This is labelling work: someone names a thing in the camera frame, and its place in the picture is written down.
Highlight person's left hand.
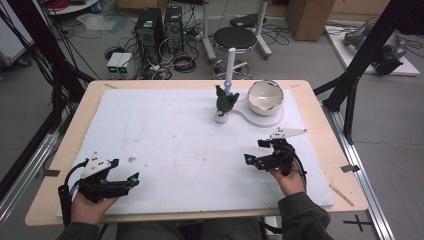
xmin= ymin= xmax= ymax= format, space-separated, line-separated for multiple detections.
xmin=70 ymin=192 xmax=119 ymax=225

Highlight white eggshell-shaped bowl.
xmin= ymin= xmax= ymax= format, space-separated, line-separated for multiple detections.
xmin=247 ymin=79 xmax=285 ymax=117

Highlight flat black case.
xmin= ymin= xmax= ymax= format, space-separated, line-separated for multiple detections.
xmin=229 ymin=13 xmax=268 ymax=29

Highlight white metal stand leg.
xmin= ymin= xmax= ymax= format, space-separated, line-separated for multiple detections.
xmin=254 ymin=0 xmax=273 ymax=60
xmin=200 ymin=0 xmax=218 ymax=64

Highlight aluminium rail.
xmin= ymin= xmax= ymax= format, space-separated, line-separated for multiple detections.
xmin=0 ymin=133 xmax=62 ymax=228
xmin=321 ymin=101 xmax=396 ymax=240

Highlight right hand-held gripper cable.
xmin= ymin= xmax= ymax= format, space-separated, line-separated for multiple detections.
xmin=288 ymin=146 xmax=308 ymax=194

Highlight hand-held gripper cable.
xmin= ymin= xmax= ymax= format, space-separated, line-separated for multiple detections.
xmin=288 ymin=146 xmax=308 ymax=194
xmin=57 ymin=159 xmax=89 ymax=227

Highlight person's right hand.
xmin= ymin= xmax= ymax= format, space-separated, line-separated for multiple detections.
xmin=268 ymin=160 xmax=306 ymax=198

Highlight clear plastic bag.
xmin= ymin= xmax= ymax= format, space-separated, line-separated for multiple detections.
xmin=76 ymin=12 xmax=129 ymax=34

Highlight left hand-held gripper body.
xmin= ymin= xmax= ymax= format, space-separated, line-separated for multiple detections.
xmin=77 ymin=152 xmax=132 ymax=204

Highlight left hand-held gripper cable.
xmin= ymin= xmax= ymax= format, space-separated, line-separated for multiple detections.
xmin=57 ymin=159 xmax=89 ymax=227

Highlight white foam mat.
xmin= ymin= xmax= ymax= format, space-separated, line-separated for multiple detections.
xmin=56 ymin=87 xmax=335 ymax=218

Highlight grey and black device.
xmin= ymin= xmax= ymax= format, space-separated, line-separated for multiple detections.
xmin=343 ymin=22 xmax=408 ymax=76

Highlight white power supply box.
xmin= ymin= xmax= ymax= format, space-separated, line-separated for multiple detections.
xmin=117 ymin=52 xmax=134 ymax=79
xmin=106 ymin=52 xmax=123 ymax=79

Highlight thin wooden stick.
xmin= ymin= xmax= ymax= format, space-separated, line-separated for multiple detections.
xmin=329 ymin=184 xmax=355 ymax=208

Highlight white stand with post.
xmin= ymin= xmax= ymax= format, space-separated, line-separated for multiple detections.
xmin=219 ymin=47 xmax=285 ymax=128

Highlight person's legs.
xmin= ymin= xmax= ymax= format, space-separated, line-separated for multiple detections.
xmin=116 ymin=218 xmax=263 ymax=240

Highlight black frame with cables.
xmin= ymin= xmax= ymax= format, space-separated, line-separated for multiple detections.
xmin=0 ymin=0 xmax=96 ymax=134

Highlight white floor board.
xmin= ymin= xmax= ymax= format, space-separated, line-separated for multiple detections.
xmin=324 ymin=24 xmax=421 ymax=77

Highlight black metal frame strut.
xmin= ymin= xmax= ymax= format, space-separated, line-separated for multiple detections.
xmin=313 ymin=0 xmax=424 ymax=145

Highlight black tape cross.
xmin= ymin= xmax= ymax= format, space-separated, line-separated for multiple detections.
xmin=343 ymin=214 xmax=373 ymax=233

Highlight coiled black cable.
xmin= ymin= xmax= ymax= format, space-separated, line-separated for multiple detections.
xmin=171 ymin=53 xmax=198 ymax=74

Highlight large black computer tower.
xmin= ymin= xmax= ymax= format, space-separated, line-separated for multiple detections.
xmin=134 ymin=8 xmax=165 ymax=65

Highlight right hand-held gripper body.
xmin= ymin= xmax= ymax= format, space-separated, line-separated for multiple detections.
xmin=254 ymin=127 xmax=308 ymax=177

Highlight black and white plush toy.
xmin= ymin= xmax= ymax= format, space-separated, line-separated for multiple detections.
xmin=214 ymin=84 xmax=241 ymax=125

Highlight black round stool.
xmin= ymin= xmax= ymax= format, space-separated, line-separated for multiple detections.
xmin=212 ymin=26 xmax=258 ymax=80

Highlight small black computer tower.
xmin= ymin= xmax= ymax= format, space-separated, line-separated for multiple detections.
xmin=163 ymin=5 xmax=185 ymax=54

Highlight brown cardboard box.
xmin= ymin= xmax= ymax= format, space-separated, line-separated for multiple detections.
xmin=285 ymin=0 xmax=336 ymax=42

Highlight round white table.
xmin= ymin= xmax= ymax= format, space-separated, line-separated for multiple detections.
xmin=45 ymin=0 xmax=101 ymax=16

